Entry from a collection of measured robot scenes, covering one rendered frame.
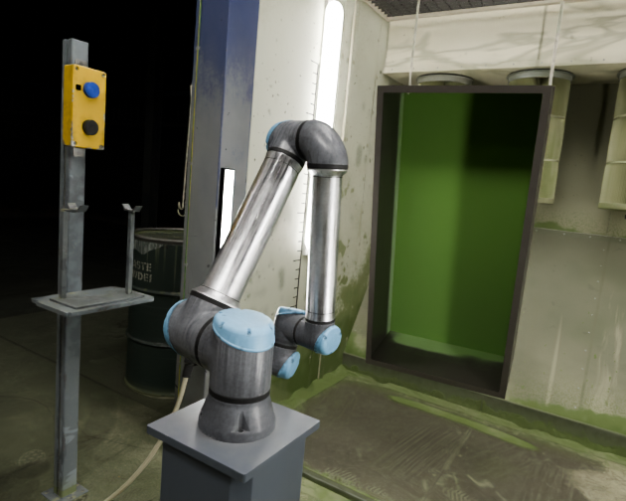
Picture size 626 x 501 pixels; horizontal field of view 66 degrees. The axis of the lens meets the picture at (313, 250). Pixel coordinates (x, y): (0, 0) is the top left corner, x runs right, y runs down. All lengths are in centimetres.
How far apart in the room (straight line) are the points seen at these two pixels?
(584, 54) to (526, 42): 30
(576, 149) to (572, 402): 147
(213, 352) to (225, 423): 16
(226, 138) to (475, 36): 170
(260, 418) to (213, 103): 129
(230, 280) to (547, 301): 223
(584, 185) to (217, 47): 228
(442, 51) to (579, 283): 158
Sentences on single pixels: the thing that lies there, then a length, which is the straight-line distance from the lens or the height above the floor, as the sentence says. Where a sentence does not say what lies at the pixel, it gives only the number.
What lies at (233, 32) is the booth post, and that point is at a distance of 209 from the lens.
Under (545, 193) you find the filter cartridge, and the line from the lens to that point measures 303.
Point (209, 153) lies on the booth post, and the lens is 203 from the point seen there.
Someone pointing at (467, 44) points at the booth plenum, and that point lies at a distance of 314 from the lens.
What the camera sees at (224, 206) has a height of 112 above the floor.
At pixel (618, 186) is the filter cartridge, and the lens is 295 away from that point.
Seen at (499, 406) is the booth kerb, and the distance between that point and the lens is 298.
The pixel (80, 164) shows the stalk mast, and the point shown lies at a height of 124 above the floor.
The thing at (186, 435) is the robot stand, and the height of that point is 64.
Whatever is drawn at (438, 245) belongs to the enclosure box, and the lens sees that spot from 232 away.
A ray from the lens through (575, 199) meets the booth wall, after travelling 334.
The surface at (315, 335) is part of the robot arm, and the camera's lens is 141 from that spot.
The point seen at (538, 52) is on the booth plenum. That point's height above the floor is 206.
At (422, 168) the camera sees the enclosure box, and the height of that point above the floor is 136.
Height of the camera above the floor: 125
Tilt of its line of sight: 8 degrees down
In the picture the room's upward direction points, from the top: 5 degrees clockwise
